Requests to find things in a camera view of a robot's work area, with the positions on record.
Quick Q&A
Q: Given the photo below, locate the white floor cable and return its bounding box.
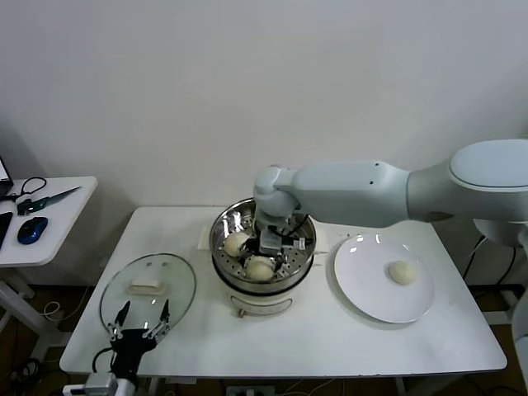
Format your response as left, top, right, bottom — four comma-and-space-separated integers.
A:
42, 302, 64, 322

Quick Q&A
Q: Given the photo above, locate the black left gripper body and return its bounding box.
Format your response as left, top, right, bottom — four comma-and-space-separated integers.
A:
109, 328, 157, 379

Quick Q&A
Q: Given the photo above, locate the black floor cable bundle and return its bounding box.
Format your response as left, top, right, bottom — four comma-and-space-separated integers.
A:
7, 357, 45, 387

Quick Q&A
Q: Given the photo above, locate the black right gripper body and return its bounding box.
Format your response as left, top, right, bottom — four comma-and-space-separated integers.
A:
247, 237, 285, 262

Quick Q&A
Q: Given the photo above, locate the glass lid with cream handle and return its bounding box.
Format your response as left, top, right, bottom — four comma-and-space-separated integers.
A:
98, 252, 197, 343

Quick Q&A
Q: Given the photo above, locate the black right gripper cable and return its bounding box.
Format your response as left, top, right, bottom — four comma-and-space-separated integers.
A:
282, 212, 311, 248

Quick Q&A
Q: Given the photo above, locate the cream electric cooker pot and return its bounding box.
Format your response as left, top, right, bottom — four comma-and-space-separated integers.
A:
197, 224, 330, 319

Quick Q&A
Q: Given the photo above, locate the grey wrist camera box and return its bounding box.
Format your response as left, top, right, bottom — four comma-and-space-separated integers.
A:
61, 372, 119, 396
257, 229, 307, 256

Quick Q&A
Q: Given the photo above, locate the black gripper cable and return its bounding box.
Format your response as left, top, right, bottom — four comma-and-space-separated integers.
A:
92, 346, 116, 372
282, 212, 311, 248

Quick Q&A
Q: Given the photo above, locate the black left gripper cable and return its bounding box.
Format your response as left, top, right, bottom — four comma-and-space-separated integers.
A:
92, 346, 116, 372

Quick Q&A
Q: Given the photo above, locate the white steamed baozi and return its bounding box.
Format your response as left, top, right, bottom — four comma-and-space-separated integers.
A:
387, 260, 418, 286
224, 233, 251, 258
245, 255, 276, 283

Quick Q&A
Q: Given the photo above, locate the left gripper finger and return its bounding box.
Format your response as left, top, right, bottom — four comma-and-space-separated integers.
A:
106, 299, 132, 342
142, 298, 171, 342

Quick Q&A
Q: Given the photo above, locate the white round plate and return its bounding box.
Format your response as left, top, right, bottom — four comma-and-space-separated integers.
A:
328, 233, 436, 325

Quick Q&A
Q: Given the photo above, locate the white side table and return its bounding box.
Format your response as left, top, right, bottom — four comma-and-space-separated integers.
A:
0, 176, 98, 335

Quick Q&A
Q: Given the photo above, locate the blue black computer mouse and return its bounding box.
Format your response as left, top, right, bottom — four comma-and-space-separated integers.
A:
16, 216, 49, 246

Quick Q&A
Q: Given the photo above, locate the laptop computer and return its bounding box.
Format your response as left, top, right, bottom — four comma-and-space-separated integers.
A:
0, 158, 13, 198

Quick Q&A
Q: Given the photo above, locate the black looped cable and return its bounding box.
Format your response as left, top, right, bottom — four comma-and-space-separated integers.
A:
0, 177, 46, 204

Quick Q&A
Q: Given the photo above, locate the steel steamer basket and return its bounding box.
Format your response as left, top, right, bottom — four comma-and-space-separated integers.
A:
209, 196, 317, 295

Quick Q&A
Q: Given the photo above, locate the black keyboard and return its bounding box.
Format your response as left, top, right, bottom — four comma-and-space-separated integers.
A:
0, 212, 13, 250

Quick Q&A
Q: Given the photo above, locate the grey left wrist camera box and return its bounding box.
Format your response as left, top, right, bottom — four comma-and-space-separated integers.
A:
61, 372, 119, 396

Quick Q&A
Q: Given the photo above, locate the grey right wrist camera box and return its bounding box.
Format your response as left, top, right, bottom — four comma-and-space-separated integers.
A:
257, 229, 307, 256

